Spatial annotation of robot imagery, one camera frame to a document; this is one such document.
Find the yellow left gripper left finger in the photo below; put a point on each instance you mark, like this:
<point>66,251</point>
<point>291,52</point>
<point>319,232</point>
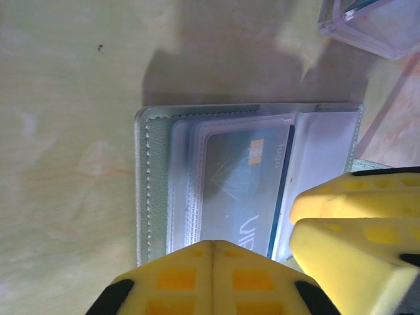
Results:
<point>170,282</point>

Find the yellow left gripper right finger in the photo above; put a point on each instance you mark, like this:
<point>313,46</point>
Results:
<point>256,285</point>

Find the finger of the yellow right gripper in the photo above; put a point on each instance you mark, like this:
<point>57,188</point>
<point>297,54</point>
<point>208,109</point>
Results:
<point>344,200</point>
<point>344,262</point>

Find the light green card holder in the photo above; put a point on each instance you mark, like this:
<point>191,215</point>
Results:
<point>157,183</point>

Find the blue credit card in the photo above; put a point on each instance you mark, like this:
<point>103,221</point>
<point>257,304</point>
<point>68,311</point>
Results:
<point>239,177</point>

